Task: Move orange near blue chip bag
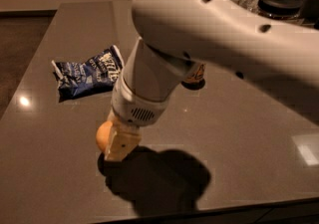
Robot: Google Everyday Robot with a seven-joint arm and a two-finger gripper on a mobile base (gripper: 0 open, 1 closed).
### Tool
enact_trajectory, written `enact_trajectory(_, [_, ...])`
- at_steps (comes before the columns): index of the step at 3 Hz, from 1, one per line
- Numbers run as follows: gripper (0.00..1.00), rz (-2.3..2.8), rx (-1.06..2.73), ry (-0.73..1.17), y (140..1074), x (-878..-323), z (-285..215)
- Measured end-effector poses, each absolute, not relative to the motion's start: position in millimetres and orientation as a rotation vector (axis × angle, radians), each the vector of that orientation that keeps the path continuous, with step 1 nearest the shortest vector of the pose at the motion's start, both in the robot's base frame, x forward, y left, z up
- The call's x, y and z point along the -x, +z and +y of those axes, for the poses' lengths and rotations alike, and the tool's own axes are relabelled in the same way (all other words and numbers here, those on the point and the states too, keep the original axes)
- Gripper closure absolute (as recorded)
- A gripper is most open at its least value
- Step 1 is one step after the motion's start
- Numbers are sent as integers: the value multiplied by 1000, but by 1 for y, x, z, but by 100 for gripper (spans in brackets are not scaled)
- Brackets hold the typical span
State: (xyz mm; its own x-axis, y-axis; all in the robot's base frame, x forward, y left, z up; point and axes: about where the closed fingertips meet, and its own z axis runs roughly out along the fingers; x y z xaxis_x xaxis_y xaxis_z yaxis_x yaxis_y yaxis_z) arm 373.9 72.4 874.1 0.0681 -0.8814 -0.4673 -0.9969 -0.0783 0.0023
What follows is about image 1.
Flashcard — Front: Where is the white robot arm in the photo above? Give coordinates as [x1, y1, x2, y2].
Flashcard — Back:
[105, 0, 319, 161]

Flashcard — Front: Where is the gold soda can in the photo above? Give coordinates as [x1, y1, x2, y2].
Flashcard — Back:
[183, 64, 205, 85]

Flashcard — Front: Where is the glass jar with black lid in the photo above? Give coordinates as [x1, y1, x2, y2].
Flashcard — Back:
[257, 0, 303, 20]

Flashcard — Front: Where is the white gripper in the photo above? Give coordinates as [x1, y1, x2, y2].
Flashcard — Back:
[105, 75, 170, 162]

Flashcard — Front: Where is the blue chip bag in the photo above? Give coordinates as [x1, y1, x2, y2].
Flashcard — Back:
[51, 45, 125, 101]

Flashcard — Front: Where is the orange fruit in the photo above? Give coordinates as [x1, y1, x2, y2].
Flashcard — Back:
[96, 120, 113, 152]

